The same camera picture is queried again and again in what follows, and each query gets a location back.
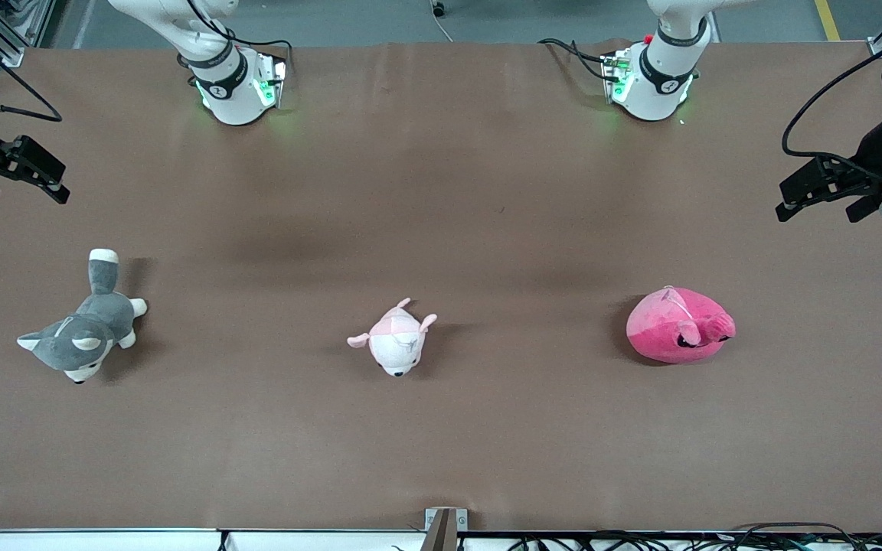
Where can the metal bracket with post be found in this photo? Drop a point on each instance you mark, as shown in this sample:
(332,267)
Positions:
(445,528)

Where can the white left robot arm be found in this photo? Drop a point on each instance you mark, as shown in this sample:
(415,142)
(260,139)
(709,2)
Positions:
(663,84)

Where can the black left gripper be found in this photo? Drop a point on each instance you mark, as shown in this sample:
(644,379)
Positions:
(872,155)

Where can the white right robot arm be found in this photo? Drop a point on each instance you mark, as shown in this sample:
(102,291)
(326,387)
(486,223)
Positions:
(234,99)

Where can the hot pink plush toy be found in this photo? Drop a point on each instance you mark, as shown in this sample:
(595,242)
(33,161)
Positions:
(663,337)

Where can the light pink white plush toy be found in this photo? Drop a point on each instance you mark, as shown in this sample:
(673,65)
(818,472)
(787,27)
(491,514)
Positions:
(395,348)

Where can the grey white husky plush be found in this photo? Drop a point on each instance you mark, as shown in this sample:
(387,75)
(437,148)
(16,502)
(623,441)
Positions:
(81,337)

